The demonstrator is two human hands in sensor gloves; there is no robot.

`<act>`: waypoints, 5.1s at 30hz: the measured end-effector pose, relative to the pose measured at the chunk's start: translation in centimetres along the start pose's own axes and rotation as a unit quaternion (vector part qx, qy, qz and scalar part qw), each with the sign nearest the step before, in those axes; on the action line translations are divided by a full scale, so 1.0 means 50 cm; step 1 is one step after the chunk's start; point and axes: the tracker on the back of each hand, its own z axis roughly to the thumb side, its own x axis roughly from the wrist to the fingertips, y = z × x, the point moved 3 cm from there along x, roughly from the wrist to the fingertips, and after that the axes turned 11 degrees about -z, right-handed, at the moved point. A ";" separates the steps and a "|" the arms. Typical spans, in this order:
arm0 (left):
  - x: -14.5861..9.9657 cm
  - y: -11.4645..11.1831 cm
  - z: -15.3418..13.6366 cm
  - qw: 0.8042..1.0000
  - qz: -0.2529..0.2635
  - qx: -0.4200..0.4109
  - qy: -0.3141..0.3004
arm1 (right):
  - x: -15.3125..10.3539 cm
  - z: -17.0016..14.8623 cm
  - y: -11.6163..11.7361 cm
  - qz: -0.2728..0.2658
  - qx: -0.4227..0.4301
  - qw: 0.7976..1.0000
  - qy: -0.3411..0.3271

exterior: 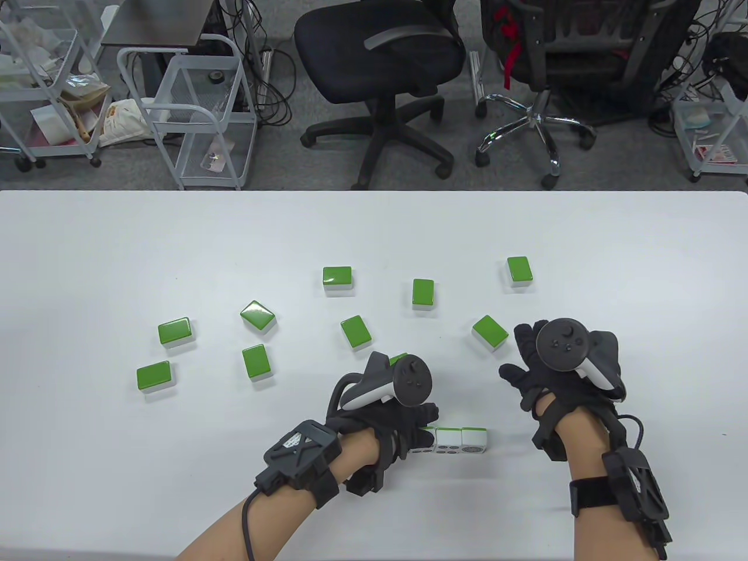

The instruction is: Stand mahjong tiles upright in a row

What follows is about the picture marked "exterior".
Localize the person's left hand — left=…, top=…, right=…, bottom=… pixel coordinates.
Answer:
left=324, top=402, right=440, bottom=497

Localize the person's right hand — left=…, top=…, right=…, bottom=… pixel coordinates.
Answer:
left=498, top=320, right=629, bottom=463

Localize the person's right forearm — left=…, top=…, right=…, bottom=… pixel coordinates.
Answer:
left=552, top=404, right=650, bottom=561

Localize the person's left forearm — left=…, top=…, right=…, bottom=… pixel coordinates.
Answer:
left=175, top=430, right=382, bottom=561

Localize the white black glove-mounted controller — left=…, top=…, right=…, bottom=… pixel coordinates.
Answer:
left=536, top=317, right=625, bottom=394
left=341, top=351, right=432, bottom=411

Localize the group of green mahjong tiles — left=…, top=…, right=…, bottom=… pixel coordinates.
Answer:
left=136, top=255, right=534, bottom=398

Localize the red white box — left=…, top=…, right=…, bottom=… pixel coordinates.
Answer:
left=694, top=144, right=739, bottom=165

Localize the red ribbon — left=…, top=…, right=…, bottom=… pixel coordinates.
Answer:
left=494, top=2, right=523, bottom=92

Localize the black chair with chrome base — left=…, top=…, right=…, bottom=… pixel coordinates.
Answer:
left=474, top=0, right=703, bottom=191

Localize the black office chair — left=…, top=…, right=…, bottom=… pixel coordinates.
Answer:
left=293, top=0, right=467, bottom=191

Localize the black bag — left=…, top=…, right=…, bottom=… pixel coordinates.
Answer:
left=701, top=32, right=748, bottom=101

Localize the white printed bag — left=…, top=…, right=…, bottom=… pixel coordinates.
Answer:
left=98, top=99, right=154, bottom=148

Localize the dark desk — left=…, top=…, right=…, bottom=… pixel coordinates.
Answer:
left=100, top=0, right=219, bottom=140

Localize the black controller loop cable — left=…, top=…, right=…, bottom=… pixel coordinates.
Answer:
left=327, top=372, right=368, bottom=423

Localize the black wrist camera with strap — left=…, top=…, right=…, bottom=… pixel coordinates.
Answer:
left=255, top=420, right=343, bottom=510
left=569, top=447, right=673, bottom=557

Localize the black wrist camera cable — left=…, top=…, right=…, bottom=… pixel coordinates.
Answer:
left=617, top=413, right=647, bottom=452
left=241, top=487, right=265, bottom=561

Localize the white wire cart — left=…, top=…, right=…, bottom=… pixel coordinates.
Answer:
left=0, top=0, right=113, bottom=174
left=116, top=33, right=258, bottom=191
left=670, top=73, right=748, bottom=183

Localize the tangle of black floor cables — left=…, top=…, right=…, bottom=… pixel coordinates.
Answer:
left=221, top=0, right=294, bottom=127

